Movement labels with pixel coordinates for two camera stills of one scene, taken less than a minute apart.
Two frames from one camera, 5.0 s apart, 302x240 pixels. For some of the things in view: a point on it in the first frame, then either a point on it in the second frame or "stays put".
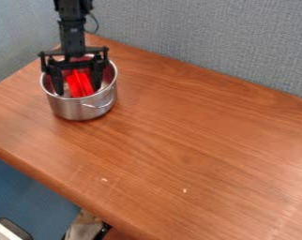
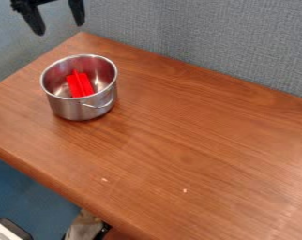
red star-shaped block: (81, 85) stays put
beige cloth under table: (85, 228) stays put
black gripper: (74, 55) → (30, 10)
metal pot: (93, 107) stays put
